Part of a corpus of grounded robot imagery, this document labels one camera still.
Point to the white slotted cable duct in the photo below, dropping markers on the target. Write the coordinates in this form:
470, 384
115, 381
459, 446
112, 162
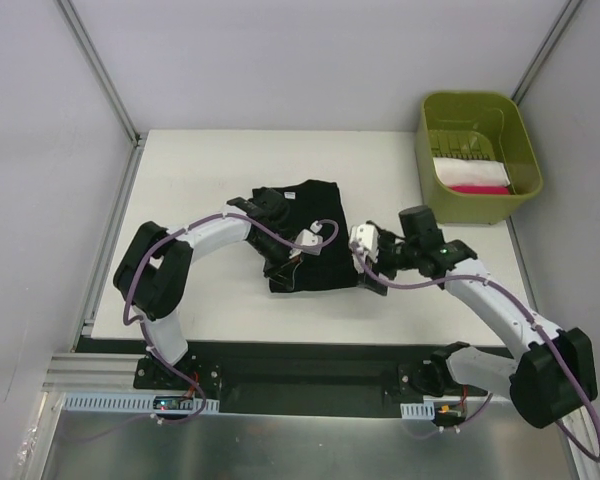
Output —
138, 403

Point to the black t shirt blue logo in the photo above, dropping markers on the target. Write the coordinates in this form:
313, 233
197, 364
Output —
281, 213

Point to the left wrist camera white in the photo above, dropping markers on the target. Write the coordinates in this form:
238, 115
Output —
309, 240

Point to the left vertical aluminium post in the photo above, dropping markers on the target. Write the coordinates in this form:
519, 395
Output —
88, 49

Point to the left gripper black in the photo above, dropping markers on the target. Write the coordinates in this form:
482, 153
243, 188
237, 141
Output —
280, 263

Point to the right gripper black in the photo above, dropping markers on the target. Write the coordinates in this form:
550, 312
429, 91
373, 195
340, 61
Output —
376, 279

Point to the right white cable duct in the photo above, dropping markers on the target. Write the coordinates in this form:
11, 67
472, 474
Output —
424, 411

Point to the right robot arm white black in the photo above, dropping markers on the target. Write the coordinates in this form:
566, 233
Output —
456, 269

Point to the pink rolled t shirt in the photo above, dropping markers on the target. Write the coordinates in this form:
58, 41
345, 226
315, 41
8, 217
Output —
481, 190

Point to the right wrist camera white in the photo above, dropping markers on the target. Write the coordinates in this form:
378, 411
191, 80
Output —
364, 244

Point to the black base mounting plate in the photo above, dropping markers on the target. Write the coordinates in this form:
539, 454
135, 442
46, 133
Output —
310, 385

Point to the right vertical aluminium post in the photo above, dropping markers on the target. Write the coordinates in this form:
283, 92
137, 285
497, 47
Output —
548, 45

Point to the white rolled t shirt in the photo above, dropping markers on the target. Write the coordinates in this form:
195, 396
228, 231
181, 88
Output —
459, 172

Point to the olive green plastic bin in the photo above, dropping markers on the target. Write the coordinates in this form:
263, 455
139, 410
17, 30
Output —
474, 126

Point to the vertical aluminium post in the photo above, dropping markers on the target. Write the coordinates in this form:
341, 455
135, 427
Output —
548, 45
88, 49

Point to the aluminium frame rail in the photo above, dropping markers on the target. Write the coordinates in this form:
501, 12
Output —
540, 374

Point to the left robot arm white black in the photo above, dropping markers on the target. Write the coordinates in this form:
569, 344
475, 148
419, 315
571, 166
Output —
153, 272

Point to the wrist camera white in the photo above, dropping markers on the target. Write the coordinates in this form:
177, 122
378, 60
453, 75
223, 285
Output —
309, 240
364, 244

